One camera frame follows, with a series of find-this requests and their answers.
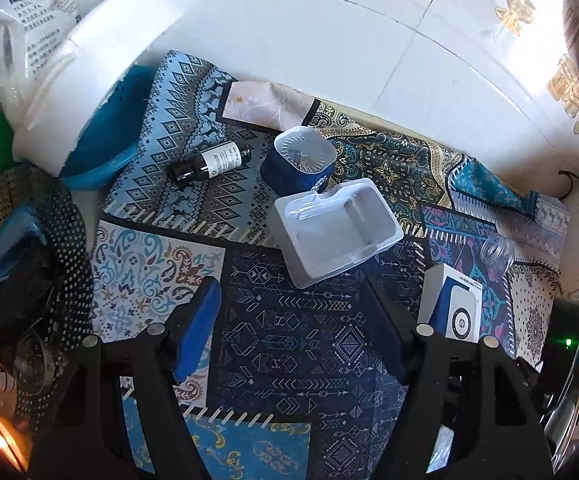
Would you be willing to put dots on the white plastic tray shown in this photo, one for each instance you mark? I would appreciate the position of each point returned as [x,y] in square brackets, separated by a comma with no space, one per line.
[334,232]

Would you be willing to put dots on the blue patchwork tablecloth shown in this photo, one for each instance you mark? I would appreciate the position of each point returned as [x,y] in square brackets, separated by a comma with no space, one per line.
[289,350]

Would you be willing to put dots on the golden wall decal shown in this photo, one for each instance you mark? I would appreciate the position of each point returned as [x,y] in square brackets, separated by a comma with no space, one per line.
[567,85]

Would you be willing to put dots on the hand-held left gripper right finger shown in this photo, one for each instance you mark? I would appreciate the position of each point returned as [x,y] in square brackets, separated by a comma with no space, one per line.
[384,332]

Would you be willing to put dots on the blue square cup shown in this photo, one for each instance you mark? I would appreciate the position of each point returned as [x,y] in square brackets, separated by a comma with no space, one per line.
[294,170]

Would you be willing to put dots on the blue plastic bag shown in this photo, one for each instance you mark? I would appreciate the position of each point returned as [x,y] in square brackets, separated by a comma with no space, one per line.
[4,255]

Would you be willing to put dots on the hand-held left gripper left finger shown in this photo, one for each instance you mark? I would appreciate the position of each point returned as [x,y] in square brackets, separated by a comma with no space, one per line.
[199,330]

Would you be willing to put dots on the white blue carton box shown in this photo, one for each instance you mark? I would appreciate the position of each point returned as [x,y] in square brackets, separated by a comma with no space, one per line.
[449,305]

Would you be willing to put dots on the white round plastic container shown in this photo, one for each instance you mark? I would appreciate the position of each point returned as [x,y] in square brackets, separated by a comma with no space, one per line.
[99,60]

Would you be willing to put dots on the printed white bag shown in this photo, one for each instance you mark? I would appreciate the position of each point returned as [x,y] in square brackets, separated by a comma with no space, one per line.
[14,25]

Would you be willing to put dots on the black perforated metal basket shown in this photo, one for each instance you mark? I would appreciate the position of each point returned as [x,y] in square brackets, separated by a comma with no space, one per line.
[69,240]

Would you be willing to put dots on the dark glass bottle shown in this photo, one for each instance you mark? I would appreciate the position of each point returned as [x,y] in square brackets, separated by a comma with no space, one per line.
[209,161]

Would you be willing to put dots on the blue plastic basin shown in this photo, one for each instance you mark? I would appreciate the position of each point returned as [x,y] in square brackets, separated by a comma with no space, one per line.
[109,125]

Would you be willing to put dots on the empty glass jar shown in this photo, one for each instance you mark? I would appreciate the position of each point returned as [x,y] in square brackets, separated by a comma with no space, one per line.
[36,360]

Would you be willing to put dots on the teal patterned cloth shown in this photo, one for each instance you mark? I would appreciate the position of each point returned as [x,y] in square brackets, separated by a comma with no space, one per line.
[489,187]

